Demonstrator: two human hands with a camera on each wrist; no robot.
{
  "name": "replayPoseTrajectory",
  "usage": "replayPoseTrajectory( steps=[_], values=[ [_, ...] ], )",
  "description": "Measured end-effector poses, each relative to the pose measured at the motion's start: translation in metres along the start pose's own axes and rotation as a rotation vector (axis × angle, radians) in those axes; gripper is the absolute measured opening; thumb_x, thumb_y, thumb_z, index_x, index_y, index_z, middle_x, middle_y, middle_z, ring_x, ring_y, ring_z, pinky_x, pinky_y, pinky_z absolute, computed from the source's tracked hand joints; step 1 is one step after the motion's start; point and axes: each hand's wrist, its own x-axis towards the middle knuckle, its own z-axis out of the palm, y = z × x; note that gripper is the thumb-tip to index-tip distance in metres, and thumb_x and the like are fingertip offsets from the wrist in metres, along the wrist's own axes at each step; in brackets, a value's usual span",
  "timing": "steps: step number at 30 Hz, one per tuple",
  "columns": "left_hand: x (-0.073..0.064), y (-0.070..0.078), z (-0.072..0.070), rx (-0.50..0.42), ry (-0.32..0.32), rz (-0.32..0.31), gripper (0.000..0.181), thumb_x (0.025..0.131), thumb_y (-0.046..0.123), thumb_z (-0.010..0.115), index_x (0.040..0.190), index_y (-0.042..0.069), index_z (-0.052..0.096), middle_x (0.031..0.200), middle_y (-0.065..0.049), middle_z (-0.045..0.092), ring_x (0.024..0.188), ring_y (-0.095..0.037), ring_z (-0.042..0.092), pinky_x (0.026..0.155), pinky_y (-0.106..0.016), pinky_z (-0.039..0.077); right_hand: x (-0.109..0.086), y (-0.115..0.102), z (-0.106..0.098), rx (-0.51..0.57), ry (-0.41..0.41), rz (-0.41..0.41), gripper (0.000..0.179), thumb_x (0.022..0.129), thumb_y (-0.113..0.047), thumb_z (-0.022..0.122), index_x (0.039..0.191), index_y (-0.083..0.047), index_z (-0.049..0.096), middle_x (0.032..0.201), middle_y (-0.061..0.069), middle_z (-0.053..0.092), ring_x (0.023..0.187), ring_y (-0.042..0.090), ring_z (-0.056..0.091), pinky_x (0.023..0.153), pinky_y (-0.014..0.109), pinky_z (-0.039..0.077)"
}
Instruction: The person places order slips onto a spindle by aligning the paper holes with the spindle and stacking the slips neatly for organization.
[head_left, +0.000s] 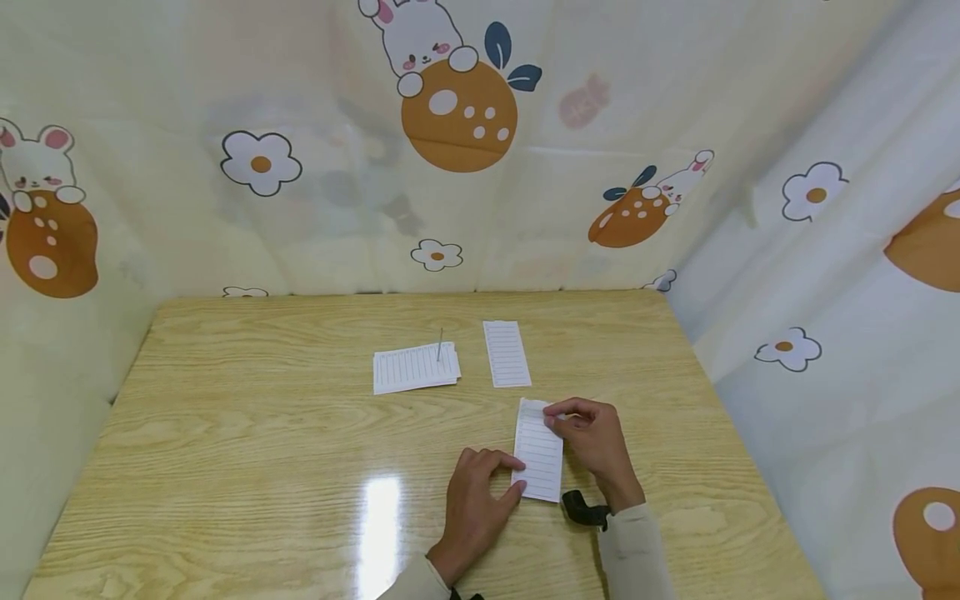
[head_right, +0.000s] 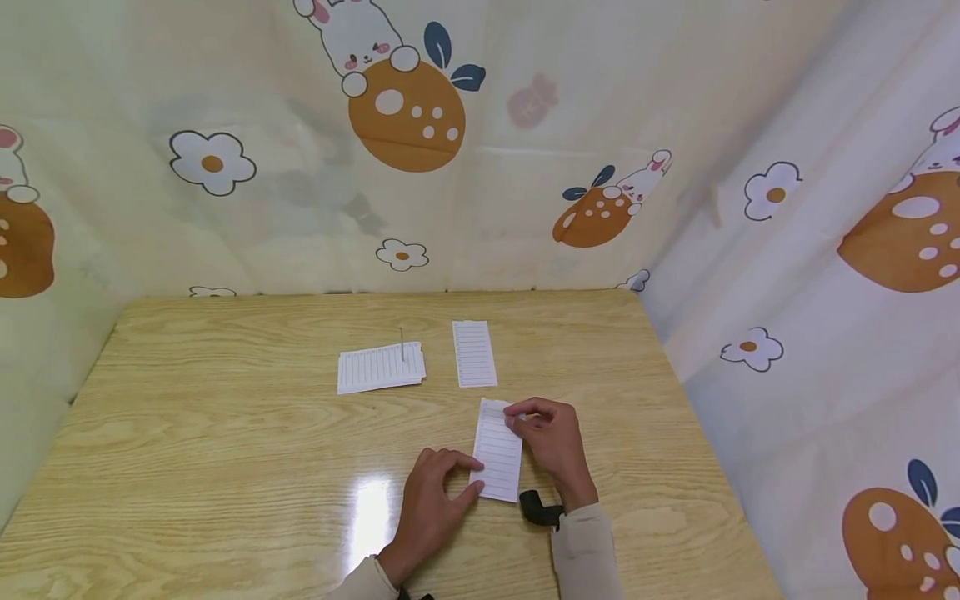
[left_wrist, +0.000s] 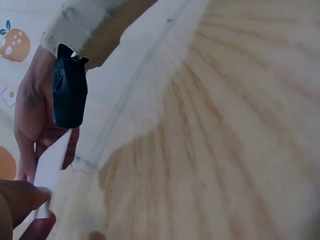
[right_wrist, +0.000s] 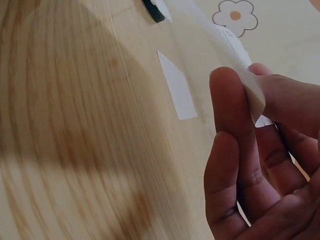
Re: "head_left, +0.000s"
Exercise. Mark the person's right hand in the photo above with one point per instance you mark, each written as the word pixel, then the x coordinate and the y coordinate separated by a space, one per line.
pixel 600 450

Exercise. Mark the person's left hand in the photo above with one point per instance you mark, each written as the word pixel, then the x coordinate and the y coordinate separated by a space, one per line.
pixel 472 508

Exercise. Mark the person's left fingers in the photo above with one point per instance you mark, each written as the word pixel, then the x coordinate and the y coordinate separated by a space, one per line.
pixel 471 456

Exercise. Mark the person's left index finger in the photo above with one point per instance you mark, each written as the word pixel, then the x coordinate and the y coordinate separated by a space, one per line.
pixel 504 462

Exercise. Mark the person's right thumb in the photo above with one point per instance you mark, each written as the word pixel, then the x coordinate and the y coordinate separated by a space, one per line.
pixel 559 425

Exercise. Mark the person's right index finger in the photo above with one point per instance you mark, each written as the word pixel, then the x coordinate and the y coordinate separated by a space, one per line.
pixel 570 406

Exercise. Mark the person's left thumb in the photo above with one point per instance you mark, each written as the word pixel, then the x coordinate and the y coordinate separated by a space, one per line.
pixel 511 495

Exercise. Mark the white lined paper slip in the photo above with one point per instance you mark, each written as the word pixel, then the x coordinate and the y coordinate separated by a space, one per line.
pixel 507 354
pixel 538 454

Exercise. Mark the person's left forearm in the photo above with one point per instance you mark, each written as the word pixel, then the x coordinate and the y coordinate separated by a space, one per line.
pixel 417 582

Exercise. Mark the person's right forearm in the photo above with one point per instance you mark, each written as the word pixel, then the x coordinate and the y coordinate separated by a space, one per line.
pixel 634 554

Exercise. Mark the black wrist band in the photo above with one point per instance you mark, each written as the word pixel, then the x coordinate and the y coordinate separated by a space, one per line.
pixel 466 595
pixel 583 508

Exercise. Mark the stack of lined paper sheets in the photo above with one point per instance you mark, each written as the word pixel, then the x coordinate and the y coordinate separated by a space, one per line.
pixel 414 368

